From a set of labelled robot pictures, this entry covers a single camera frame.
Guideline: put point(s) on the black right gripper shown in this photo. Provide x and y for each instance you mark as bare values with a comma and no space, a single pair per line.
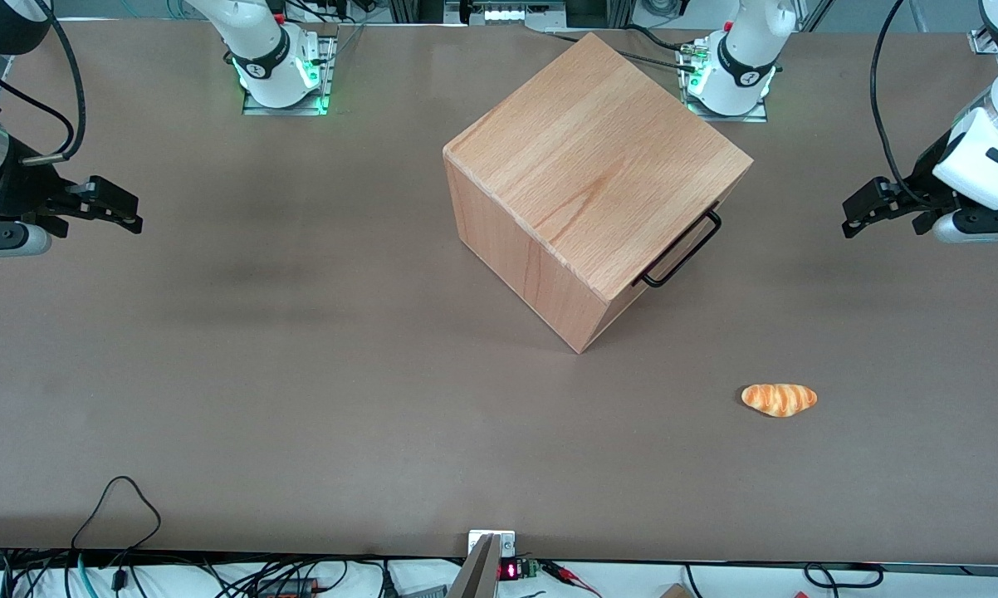
11,189

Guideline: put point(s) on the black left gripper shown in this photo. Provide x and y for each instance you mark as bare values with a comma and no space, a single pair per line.
919,195

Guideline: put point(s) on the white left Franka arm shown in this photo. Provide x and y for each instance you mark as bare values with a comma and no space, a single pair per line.
744,58

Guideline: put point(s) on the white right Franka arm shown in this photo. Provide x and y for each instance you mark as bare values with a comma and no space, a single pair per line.
271,58

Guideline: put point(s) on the light wooden drawer cabinet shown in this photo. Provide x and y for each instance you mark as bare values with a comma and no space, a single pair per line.
582,158

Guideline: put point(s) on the orange toy bread roll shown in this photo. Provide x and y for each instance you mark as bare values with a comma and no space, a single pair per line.
780,399

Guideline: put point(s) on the orange black device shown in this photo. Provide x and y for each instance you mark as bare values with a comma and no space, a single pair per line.
287,588

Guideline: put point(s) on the red and black clip leads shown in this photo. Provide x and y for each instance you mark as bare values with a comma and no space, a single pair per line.
569,575

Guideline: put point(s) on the wooden slat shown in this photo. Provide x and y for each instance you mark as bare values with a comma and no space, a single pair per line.
476,573

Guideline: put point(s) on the red digit display module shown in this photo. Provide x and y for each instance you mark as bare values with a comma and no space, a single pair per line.
511,570

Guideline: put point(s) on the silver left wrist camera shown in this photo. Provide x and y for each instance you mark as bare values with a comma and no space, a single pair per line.
976,226

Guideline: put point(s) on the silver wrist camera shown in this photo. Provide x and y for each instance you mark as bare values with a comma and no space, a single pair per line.
976,226
5,239

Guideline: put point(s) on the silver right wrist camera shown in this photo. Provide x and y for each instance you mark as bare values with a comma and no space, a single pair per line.
5,239

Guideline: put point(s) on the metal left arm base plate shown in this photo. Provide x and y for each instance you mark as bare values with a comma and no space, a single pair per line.
756,115

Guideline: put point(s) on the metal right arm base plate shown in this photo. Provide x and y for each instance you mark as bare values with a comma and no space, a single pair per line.
326,79

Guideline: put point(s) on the white metal bracket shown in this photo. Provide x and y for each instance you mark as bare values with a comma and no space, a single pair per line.
507,541

